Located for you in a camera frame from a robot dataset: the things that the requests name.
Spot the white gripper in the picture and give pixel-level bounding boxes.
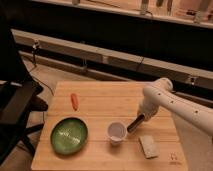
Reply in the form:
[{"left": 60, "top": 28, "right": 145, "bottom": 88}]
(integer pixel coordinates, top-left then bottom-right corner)
[{"left": 127, "top": 98, "right": 159, "bottom": 133}]

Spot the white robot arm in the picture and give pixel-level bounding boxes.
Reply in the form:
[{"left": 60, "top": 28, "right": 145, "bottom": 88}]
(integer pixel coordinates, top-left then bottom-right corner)
[{"left": 127, "top": 77, "right": 213, "bottom": 136}]

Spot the white sponge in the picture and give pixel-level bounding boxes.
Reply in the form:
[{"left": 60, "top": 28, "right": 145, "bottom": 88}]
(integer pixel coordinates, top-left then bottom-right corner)
[{"left": 139, "top": 135, "right": 158, "bottom": 159}]

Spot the white paper cup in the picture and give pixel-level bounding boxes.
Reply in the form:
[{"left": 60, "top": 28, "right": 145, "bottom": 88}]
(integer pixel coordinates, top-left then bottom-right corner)
[{"left": 107, "top": 122, "right": 126, "bottom": 146}]

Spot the orange carrot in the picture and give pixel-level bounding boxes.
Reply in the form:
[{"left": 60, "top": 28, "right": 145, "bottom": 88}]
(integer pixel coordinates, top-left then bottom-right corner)
[{"left": 71, "top": 93, "right": 78, "bottom": 111}]

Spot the green plate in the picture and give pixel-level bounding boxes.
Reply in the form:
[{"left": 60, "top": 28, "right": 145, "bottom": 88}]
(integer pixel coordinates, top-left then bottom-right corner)
[{"left": 50, "top": 117, "right": 88, "bottom": 155}]

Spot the black office chair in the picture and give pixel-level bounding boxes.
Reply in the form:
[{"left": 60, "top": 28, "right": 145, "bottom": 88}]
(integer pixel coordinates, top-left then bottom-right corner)
[{"left": 0, "top": 19, "right": 48, "bottom": 165}]

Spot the black cable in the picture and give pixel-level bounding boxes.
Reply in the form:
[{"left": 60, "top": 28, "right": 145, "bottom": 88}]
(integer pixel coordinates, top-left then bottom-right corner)
[{"left": 20, "top": 41, "right": 55, "bottom": 97}]

